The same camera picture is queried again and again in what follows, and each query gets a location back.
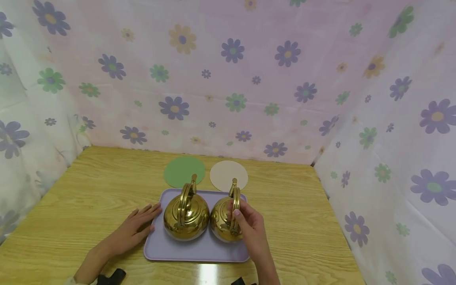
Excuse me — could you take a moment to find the person's right hand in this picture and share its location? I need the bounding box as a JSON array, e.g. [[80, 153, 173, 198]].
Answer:
[[230, 199, 270, 262]]

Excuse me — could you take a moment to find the person's left hand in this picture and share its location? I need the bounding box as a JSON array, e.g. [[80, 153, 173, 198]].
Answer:
[[101, 202, 163, 258]]

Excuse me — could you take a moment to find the gold kettle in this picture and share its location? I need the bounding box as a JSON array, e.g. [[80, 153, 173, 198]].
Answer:
[[163, 173, 211, 241], [209, 178, 249, 243]]

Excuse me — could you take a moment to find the person's right forearm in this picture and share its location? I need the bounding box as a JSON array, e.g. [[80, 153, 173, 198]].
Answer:
[[250, 255, 281, 285]]

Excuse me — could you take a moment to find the person's left forearm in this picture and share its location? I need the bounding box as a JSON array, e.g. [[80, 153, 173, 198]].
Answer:
[[73, 245, 112, 285]]

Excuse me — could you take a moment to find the beige round mat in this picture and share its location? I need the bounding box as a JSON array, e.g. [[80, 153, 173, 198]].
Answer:
[[209, 160, 249, 192]]

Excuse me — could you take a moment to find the purple rectangular tray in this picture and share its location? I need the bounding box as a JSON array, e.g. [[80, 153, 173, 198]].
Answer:
[[143, 188, 251, 263]]

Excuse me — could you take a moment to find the green round mat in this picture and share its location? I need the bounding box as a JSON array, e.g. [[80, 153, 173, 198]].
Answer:
[[163, 156, 206, 189]]

